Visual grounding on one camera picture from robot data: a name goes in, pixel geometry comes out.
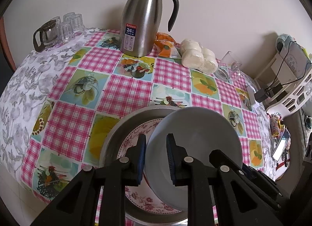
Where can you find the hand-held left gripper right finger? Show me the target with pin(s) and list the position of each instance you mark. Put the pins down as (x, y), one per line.
(171, 160)

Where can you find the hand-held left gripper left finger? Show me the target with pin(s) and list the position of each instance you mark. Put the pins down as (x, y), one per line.
(141, 160)

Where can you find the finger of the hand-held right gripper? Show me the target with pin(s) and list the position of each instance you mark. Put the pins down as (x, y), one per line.
(263, 184)

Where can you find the round stainless steel plate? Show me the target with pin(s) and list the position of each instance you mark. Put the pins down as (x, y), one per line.
(114, 133)

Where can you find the small white bowl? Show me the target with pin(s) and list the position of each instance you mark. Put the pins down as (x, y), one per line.
(195, 131)

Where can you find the floral rimmed round plate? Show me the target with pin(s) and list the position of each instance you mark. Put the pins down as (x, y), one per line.
(136, 199)

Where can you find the smartphone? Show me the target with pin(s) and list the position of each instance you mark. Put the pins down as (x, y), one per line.
(281, 143)

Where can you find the small colourful toy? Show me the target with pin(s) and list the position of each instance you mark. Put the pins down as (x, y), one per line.
(275, 123)

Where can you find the black power adapter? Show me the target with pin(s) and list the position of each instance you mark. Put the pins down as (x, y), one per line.
(261, 95)

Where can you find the white power strip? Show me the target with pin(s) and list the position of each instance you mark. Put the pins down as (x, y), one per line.
(252, 94)

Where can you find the white chair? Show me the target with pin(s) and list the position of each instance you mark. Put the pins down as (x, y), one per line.
(297, 94)

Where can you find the bag of white steamed buns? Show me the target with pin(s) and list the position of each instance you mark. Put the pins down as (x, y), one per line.
(197, 55)

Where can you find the clear glass mug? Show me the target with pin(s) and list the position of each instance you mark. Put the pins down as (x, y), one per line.
(229, 67)

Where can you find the orange snack packet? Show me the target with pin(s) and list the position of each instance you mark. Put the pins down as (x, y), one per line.
(165, 45)

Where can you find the pale printed bag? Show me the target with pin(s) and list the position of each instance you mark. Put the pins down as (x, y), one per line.
(295, 55)

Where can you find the stainless steel thermos jug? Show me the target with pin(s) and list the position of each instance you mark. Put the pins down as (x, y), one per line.
(141, 21)

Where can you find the clear glass cup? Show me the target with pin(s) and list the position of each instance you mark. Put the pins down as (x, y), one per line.
(65, 32)
(76, 21)
(56, 21)
(67, 16)

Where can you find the brown wooden frame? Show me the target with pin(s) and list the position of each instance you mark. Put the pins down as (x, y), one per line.
(6, 43)

